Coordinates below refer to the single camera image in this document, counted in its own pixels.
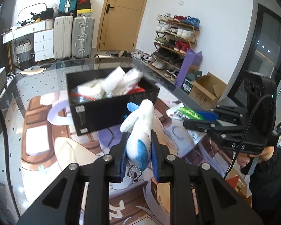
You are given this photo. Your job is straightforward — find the wooden door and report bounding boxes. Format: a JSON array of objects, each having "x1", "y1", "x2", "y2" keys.
[{"x1": 97, "y1": 0, "x2": 147, "y2": 51}]

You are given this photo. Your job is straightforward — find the silver suitcase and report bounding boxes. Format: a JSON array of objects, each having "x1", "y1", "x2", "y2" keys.
[{"x1": 71, "y1": 16, "x2": 95, "y2": 59}]

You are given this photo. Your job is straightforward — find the black cardboard box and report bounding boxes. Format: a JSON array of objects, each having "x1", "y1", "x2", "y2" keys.
[{"x1": 66, "y1": 68, "x2": 159, "y2": 136}]

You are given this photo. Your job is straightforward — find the right hand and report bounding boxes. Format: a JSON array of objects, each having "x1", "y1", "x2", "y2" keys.
[{"x1": 237, "y1": 146, "x2": 275, "y2": 175}]

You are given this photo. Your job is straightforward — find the bagged white cord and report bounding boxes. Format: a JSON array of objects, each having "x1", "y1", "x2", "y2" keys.
[{"x1": 112, "y1": 68, "x2": 144, "y2": 97}]

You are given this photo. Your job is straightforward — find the wooden shoe rack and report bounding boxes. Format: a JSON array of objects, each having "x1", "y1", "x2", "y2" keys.
[{"x1": 143, "y1": 13, "x2": 200, "y2": 82}]

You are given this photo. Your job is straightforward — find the white drawer cabinet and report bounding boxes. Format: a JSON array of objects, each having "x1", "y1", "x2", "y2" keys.
[{"x1": 33, "y1": 29, "x2": 54, "y2": 62}]

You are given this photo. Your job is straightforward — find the white foam block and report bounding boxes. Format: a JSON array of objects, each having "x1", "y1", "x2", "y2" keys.
[{"x1": 101, "y1": 67, "x2": 126, "y2": 95}]

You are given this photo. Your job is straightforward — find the white vanity desk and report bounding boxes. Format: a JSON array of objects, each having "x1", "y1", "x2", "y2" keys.
[{"x1": 2, "y1": 19, "x2": 54, "y2": 44}]

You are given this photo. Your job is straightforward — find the white blue plush toy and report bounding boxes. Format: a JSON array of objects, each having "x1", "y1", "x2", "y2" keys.
[{"x1": 120, "y1": 99, "x2": 154, "y2": 172}]

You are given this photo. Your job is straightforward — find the woven laundry basket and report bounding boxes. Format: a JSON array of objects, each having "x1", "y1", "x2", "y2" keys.
[{"x1": 15, "y1": 39, "x2": 33, "y2": 70}]

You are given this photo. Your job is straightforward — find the purple paper bag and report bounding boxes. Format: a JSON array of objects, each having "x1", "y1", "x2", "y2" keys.
[{"x1": 175, "y1": 49, "x2": 203, "y2": 87}]

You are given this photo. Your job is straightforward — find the anime printed table mat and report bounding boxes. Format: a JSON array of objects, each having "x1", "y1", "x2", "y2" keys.
[{"x1": 19, "y1": 84, "x2": 240, "y2": 225}]

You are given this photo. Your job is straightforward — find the red white balloon bag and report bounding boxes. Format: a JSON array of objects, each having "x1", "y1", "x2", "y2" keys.
[{"x1": 128, "y1": 85, "x2": 145, "y2": 94}]

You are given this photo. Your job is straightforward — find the white suitcase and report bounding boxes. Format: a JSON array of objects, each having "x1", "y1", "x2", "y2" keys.
[{"x1": 53, "y1": 16, "x2": 73, "y2": 60}]

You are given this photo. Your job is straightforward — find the brown cardboard box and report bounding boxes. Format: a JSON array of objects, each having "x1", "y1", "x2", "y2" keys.
[{"x1": 189, "y1": 72, "x2": 226, "y2": 110}]

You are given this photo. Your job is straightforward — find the oval vanity mirror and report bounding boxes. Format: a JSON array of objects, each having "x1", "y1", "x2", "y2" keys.
[{"x1": 16, "y1": 3, "x2": 47, "y2": 24}]

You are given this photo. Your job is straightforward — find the stacked shoe boxes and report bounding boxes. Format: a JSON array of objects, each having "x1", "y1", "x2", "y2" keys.
[{"x1": 76, "y1": 0, "x2": 92, "y2": 16}]

